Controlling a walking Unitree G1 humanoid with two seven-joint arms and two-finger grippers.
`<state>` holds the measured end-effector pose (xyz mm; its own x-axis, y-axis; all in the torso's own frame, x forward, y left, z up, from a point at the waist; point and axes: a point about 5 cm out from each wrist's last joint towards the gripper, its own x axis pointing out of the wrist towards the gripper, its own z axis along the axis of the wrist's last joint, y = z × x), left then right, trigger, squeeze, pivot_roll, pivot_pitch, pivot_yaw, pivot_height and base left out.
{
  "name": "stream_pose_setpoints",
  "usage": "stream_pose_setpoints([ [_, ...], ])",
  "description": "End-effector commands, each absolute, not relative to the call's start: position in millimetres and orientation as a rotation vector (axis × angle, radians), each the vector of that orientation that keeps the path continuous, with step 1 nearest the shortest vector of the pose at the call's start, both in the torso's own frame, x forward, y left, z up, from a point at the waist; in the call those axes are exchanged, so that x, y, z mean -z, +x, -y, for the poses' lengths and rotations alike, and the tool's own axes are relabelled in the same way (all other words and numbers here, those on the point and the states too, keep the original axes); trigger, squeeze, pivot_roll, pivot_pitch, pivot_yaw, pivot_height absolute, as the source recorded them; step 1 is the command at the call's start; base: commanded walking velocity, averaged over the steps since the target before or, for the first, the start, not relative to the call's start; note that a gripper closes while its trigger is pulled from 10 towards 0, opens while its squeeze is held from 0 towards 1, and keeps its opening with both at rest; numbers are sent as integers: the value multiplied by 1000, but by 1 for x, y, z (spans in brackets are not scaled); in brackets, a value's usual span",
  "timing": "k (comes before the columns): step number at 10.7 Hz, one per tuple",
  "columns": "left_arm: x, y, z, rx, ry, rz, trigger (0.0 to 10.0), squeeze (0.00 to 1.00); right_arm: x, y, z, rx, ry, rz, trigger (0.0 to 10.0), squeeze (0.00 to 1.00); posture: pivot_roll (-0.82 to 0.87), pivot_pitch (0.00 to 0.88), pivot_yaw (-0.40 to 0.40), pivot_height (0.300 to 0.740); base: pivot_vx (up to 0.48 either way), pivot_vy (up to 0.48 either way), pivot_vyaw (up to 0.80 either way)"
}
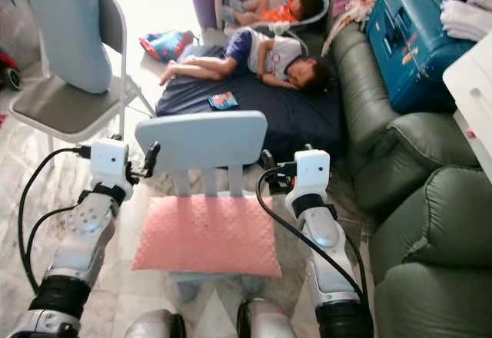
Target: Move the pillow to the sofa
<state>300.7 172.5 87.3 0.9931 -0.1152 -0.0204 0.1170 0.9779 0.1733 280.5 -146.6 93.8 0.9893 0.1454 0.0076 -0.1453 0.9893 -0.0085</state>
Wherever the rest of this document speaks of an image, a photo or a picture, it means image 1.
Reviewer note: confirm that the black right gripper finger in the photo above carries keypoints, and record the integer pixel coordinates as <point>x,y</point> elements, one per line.
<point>266,170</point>

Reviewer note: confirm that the small child in orange shirt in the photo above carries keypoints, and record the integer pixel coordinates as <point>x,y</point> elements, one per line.
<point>280,9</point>

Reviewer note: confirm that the silver left robot leg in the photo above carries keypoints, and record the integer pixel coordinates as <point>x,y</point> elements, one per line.
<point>154,326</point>

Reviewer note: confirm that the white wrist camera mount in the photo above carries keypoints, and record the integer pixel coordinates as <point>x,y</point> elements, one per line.
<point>109,161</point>
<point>311,173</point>

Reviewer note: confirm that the small grey-blue plastic chair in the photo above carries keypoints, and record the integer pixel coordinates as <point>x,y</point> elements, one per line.
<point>201,138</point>

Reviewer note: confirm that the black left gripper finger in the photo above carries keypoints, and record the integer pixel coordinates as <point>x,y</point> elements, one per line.
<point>152,156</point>

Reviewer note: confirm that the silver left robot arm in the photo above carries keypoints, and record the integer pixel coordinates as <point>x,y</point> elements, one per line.
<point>81,253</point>

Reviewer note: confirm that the white table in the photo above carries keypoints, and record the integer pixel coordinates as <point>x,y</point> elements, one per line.
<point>473,92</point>

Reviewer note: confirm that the silver robot leg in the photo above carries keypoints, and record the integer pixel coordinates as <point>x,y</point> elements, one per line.
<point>154,326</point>
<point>273,321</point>

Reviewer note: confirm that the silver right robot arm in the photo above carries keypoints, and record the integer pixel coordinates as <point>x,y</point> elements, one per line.
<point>327,253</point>

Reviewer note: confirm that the white folded clothes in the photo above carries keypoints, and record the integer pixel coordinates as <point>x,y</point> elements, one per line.
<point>467,19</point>

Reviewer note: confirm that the pink fluffy pillow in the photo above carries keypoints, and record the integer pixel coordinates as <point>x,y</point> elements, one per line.
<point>206,238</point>

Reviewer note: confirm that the sleeping child in white shirt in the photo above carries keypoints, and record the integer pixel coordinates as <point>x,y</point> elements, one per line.
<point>265,52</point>

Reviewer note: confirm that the black and red wheeled toy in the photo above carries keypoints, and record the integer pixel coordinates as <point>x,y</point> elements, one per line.
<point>10,73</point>

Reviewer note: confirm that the grey folding chair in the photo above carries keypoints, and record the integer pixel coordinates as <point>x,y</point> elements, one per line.
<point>58,107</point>

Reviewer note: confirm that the navy blue mattress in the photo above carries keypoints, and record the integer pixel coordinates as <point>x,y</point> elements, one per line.
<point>284,115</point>

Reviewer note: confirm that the small blue printed packet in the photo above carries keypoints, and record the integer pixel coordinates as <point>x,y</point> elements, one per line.
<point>223,101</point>

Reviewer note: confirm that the light blue pillow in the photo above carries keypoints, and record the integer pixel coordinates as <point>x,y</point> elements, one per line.
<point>69,27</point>

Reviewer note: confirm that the silver right robot leg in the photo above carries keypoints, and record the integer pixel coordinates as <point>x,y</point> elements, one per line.
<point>273,321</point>

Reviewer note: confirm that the blue hard suitcase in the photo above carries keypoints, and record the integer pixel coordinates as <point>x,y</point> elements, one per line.
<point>411,50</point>

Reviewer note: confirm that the grey baby bouncer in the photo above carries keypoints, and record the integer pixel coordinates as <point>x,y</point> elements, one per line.
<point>315,17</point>

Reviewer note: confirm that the dark green leather sofa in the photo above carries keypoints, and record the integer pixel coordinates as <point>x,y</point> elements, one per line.
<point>423,230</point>

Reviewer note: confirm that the blue and red bag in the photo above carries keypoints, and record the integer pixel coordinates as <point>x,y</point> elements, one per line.
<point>166,44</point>

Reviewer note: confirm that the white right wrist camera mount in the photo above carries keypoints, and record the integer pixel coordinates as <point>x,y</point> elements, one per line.
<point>311,173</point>

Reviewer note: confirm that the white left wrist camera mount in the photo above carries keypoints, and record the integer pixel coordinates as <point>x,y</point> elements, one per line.
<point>109,161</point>

